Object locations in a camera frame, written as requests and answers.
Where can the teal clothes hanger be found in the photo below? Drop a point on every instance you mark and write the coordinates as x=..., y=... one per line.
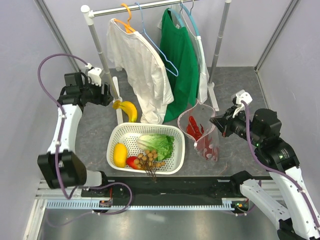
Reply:
x=185, y=19

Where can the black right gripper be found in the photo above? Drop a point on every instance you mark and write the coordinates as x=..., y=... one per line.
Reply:
x=226, y=120

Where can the white garment on right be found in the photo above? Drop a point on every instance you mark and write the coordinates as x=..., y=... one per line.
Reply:
x=202, y=94

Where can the grey white clothes rack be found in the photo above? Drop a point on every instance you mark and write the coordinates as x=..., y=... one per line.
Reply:
x=89, y=16

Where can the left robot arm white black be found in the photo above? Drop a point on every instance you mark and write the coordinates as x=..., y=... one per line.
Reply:
x=60, y=164

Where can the white t-shirt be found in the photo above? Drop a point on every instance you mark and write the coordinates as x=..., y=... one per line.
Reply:
x=146, y=72

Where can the red plastic lobster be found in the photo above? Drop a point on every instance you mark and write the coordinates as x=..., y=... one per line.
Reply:
x=206, y=141

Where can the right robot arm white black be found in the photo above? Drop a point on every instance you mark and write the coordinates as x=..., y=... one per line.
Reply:
x=298, y=219

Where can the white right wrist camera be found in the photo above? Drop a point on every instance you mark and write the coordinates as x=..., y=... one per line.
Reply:
x=238, y=99

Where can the green t-shirt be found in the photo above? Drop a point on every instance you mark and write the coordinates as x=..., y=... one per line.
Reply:
x=181, y=64

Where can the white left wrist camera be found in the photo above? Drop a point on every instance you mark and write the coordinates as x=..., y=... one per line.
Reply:
x=94, y=74

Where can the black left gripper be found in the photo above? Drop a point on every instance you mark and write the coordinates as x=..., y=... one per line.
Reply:
x=100, y=99

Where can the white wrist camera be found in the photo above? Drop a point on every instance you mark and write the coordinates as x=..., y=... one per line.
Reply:
x=238, y=99
x=94, y=74

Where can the clear pink zip bag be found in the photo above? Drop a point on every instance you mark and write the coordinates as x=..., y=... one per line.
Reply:
x=202, y=113

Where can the yellow lemon fruit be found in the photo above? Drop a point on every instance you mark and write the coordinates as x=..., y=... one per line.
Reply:
x=120, y=154

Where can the yellow banana bunch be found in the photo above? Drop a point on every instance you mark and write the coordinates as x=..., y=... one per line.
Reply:
x=129, y=108

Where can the red yellow mango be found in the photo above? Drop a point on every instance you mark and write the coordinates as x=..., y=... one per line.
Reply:
x=132, y=162

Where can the white perforated plastic basket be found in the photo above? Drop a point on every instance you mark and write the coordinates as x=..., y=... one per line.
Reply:
x=127, y=133

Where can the brown longan bunch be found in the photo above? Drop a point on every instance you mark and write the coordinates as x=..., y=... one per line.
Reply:
x=149, y=162

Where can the green lettuce head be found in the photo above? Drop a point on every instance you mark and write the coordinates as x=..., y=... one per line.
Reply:
x=162, y=143

